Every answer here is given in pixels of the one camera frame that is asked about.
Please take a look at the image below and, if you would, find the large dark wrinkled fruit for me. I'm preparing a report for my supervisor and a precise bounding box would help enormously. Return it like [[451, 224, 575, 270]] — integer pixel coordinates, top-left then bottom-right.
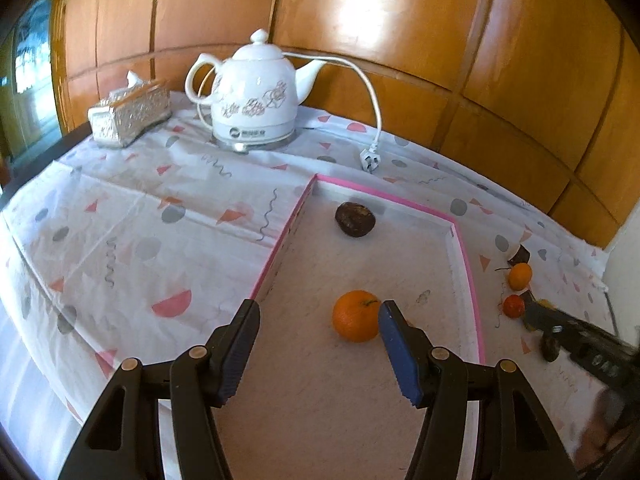
[[541, 332, 563, 362]]

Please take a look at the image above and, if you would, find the white patterned tablecloth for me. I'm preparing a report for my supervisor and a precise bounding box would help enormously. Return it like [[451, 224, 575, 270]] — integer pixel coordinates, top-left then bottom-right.
[[0, 91, 618, 480]]

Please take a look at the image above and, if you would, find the white power cord with plug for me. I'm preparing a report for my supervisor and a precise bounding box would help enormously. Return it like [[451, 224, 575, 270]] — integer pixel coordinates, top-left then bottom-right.
[[195, 51, 384, 172]]

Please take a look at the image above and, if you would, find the silver patterned tissue box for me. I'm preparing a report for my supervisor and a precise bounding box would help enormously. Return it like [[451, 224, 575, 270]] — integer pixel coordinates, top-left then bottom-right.
[[87, 71, 172, 148]]

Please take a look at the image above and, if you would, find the glass door with wooden frame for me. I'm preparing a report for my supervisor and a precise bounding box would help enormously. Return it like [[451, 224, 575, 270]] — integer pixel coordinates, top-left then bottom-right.
[[0, 0, 66, 161]]

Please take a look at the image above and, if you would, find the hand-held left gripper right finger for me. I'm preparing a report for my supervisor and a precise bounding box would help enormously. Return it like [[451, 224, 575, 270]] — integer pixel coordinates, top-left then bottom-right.
[[378, 300, 583, 480]]

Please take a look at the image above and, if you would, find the white floral ceramic kettle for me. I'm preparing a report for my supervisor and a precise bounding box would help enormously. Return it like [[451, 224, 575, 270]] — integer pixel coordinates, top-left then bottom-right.
[[185, 29, 328, 147]]

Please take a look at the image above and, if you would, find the large orange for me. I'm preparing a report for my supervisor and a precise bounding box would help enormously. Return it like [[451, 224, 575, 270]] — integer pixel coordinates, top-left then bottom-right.
[[332, 290, 383, 344]]

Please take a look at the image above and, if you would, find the small dark wrinkled passion fruit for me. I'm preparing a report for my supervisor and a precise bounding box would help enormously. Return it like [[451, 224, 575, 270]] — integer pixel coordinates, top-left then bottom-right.
[[335, 201, 377, 237]]

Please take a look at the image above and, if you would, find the silver kettle base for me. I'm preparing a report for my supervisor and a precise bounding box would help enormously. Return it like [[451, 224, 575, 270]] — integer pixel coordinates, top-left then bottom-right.
[[210, 127, 296, 153]]

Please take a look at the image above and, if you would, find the small red tomato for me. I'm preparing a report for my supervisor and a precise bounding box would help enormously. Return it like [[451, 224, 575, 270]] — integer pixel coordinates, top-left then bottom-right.
[[502, 294, 527, 319]]

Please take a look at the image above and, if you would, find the small orange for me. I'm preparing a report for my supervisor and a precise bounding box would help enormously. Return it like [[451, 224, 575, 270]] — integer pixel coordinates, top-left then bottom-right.
[[508, 262, 533, 292]]

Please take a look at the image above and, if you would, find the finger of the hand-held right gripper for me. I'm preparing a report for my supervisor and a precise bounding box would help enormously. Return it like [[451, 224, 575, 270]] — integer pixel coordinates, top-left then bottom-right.
[[524, 299, 568, 333]]

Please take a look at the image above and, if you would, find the white tray with pink rim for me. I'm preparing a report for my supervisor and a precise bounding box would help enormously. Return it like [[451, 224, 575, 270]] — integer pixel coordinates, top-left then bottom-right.
[[159, 174, 487, 480]]

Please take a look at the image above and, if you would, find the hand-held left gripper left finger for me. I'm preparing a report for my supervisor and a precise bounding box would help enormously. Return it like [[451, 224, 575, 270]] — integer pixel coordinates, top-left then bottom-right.
[[57, 298, 262, 480]]

